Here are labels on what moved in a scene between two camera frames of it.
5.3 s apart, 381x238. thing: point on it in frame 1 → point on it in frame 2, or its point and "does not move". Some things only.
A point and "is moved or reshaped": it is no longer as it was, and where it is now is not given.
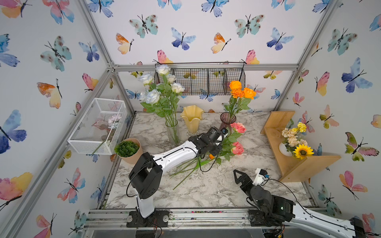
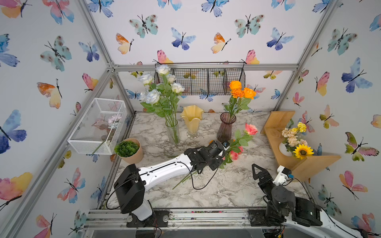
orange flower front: x=237 y=92 does not move
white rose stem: x=163 y=69 does not move
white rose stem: x=171 y=78 does not move
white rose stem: x=150 y=96 does not move
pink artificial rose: x=239 y=127 → x=250 y=129
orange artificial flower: x=244 y=102 does not move
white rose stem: x=146 y=79 does not move
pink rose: x=238 y=149 is moved or reshaped
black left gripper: x=216 y=151 → x=217 y=160
